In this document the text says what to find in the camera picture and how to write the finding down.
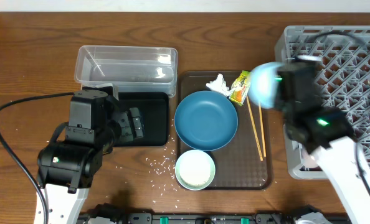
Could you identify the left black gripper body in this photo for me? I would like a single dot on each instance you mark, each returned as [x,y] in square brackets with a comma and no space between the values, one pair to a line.
[125,130]

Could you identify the dark blue plate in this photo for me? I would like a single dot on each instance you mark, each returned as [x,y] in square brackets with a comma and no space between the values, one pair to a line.
[206,121]

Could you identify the green bowl with rice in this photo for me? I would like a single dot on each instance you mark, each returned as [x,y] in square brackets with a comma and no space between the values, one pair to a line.
[195,170]

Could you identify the white tissue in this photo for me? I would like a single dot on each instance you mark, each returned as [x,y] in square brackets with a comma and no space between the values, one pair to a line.
[219,85]

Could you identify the light blue bowl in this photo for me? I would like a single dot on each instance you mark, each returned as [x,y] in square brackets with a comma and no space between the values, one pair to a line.
[264,84]

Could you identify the pink cup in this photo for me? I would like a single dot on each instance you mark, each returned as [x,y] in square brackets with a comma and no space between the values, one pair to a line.
[308,160]

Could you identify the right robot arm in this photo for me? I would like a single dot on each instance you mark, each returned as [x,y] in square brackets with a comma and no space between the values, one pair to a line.
[327,136]

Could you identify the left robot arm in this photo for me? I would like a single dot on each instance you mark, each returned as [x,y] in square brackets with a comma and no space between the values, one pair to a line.
[97,123]

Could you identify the grey dishwasher rack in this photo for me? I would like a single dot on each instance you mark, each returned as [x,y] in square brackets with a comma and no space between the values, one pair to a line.
[343,75]

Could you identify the black tray bin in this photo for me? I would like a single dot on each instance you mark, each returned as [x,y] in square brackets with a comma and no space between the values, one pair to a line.
[154,110]

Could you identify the clear plastic bin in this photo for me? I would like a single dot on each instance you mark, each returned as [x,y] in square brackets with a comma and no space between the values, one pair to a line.
[129,68]

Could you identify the yellow snack wrapper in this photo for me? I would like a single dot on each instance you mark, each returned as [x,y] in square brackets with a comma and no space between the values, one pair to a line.
[240,87]

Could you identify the brown serving tray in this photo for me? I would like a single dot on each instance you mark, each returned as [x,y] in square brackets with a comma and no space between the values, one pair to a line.
[238,166]

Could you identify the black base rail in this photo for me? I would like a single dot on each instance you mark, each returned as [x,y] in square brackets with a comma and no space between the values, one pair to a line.
[107,213]

